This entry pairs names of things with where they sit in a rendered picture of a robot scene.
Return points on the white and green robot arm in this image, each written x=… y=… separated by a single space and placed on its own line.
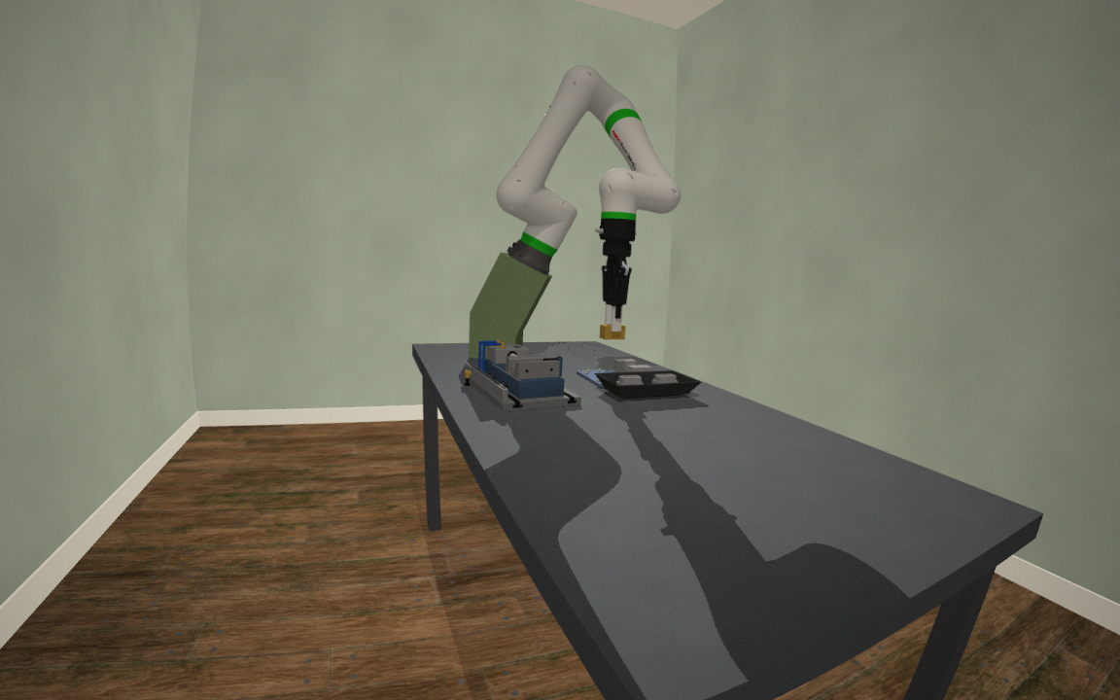
x=548 y=215

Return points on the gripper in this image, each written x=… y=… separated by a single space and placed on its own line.
x=613 y=314

